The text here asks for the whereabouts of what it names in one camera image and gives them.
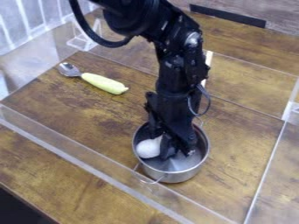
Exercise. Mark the clear acrylic triangle bracket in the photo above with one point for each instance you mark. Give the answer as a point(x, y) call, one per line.
point(80, 40)

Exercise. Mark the black strip on table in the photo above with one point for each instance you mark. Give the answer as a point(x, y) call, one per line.
point(245, 20)

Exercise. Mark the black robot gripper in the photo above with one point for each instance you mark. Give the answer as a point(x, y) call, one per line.
point(169, 119)

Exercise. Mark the clear acrylic barrier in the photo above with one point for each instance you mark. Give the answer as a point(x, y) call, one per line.
point(275, 204)
point(160, 197)

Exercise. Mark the clear acrylic right barrier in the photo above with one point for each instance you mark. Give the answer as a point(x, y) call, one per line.
point(275, 204)

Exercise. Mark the clear acrylic front barrier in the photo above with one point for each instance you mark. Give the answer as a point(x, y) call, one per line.
point(160, 197)

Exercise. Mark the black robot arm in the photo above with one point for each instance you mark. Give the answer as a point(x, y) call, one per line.
point(157, 21)

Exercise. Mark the silver metal pot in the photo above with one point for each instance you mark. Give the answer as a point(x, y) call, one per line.
point(177, 168)

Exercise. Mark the spoon with yellow handle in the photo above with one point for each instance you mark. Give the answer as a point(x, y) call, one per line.
point(96, 80)

